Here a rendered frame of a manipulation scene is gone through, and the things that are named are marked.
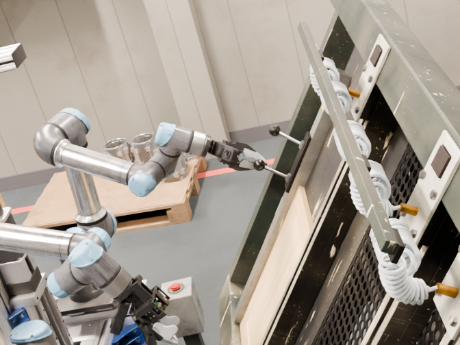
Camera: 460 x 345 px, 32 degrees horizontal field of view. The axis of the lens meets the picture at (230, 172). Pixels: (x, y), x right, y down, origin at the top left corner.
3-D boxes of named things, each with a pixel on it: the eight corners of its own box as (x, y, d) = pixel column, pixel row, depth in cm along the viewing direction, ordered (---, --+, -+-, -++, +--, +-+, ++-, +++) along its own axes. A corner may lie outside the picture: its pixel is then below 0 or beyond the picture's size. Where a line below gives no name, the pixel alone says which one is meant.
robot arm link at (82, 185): (74, 254, 294) (33, 122, 267) (96, 231, 305) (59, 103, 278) (101, 258, 289) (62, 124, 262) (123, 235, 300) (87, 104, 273)
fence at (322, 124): (244, 316, 280) (233, 313, 279) (348, 72, 240) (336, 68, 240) (245, 325, 276) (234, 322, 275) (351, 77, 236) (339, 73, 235)
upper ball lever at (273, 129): (306, 150, 250) (270, 131, 254) (310, 140, 249) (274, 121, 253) (301, 153, 247) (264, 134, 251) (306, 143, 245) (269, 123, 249)
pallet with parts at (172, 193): (208, 161, 604) (195, 118, 588) (196, 220, 528) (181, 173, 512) (55, 190, 625) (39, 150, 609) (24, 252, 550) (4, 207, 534)
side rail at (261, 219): (256, 279, 303) (228, 272, 301) (371, 9, 257) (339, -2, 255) (257, 289, 298) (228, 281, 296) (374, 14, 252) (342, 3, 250)
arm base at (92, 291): (64, 304, 286) (55, 283, 281) (74, 280, 299) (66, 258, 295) (104, 298, 283) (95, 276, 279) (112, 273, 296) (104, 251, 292)
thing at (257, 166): (291, 182, 256) (252, 165, 257) (296, 172, 254) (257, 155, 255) (289, 186, 252) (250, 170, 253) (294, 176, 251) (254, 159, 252)
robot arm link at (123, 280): (96, 294, 196) (103, 274, 203) (109, 305, 198) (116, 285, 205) (118, 278, 194) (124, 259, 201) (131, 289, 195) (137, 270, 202)
